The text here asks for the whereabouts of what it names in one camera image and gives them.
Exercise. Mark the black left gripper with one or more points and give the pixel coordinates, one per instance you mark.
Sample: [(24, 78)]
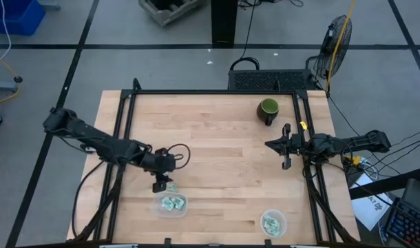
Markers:
[(162, 164)]

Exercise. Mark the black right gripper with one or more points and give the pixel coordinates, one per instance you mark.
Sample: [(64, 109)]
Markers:
[(286, 162)]

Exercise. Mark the white green sweetener packet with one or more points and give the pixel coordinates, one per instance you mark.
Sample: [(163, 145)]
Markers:
[(178, 202), (273, 231), (167, 203), (271, 220), (172, 187)]

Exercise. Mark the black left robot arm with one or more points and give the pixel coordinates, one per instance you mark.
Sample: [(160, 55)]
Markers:
[(93, 137)]

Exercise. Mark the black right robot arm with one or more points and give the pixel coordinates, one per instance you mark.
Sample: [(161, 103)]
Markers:
[(361, 141)]

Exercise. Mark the rectangular clear plastic container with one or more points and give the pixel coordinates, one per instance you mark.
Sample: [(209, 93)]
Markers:
[(158, 211)]

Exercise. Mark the yellow tape tag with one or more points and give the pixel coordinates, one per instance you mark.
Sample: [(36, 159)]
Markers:
[(303, 125)]

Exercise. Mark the dark green mug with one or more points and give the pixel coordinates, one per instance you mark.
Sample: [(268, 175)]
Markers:
[(268, 110)]

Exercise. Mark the black computer case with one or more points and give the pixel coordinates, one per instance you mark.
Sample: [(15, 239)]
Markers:
[(268, 80)]

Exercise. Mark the round clear plastic container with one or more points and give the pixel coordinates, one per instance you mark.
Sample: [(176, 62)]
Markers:
[(283, 220)]

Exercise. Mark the yellow plug connector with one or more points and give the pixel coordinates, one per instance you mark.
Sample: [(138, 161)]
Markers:
[(354, 160)]

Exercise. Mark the black floor fan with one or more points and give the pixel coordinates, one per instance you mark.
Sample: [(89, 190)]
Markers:
[(334, 51)]

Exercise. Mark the white paper sheet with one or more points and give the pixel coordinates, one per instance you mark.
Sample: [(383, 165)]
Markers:
[(372, 210)]

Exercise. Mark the black metal beam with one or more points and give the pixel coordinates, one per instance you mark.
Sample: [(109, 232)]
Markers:
[(385, 184)]

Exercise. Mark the black upright box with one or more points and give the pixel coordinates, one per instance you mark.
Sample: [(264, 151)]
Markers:
[(223, 20)]

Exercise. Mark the dark laptop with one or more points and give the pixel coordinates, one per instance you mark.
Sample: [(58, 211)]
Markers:
[(416, 193)]

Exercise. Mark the blue backlit keyboard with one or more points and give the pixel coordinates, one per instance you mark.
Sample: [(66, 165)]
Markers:
[(408, 224)]

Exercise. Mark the grey foam packing tray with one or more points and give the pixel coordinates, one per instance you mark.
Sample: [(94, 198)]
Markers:
[(168, 12)]

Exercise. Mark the grey stand base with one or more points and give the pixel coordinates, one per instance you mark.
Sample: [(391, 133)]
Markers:
[(3, 85)]

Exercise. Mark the blue plastic bin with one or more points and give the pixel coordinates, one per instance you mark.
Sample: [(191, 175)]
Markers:
[(15, 15)]

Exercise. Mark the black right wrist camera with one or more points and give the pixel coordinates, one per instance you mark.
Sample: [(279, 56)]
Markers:
[(294, 143)]

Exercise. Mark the black table frame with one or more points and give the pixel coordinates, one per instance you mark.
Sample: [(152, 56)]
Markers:
[(213, 92)]

